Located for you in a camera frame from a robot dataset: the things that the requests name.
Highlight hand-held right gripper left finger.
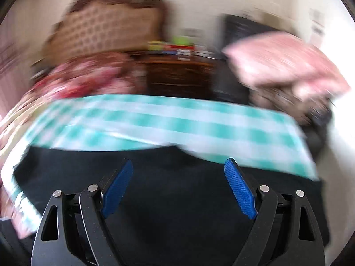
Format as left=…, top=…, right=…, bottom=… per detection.
left=32, top=158, right=134, bottom=266

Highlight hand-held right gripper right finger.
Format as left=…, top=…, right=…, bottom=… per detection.
left=224, top=157, right=325, bottom=266

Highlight black pants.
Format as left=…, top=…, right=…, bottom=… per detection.
left=14, top=145, right=330, bottom=266

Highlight green checkered tablecloth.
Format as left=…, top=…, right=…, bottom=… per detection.
left=3, top=94, right=319, bottom=239

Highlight beige plaid quilt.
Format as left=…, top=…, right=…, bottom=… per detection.
left=250, top=84, right=333, bottom=124

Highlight black leather sofa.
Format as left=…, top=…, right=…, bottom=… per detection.
left=213, top=14, right=328, bottom=156

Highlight red floral blanket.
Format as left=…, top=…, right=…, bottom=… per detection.
left=0, top=51, right=139, bottom=156

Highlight dark wooden nightstand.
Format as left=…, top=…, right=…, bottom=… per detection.
left=136, top=53, right=219, bottom=96

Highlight small pink pillow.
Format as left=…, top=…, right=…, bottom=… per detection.
left=294, top=73, right=351, bottom=102

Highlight large pink pillow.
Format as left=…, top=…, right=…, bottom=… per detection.
left=222, top=32, right=336, bottom=88

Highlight pink striped curtain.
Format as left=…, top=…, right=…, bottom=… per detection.
left=0, top=30, right=36, bottom=117

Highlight green plastic item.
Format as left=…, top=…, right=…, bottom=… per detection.
left=172, top=36, right=195, bottom=46

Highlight tufted brown leather headboard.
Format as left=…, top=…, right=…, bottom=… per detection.
left=41, top=0, right=170, bottom=61

